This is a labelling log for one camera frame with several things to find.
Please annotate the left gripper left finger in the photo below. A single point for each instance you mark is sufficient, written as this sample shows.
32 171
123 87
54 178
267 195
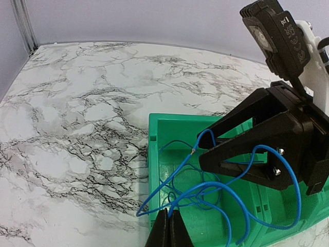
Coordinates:
159 235

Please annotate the left green bin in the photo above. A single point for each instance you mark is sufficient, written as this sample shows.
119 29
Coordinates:
212 217

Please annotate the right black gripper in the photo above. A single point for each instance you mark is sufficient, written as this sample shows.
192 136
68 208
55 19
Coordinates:
276 117

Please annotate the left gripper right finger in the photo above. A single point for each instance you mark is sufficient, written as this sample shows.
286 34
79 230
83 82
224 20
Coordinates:
179 233

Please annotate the left aluminium frame post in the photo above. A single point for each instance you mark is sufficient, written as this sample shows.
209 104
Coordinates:
24 24

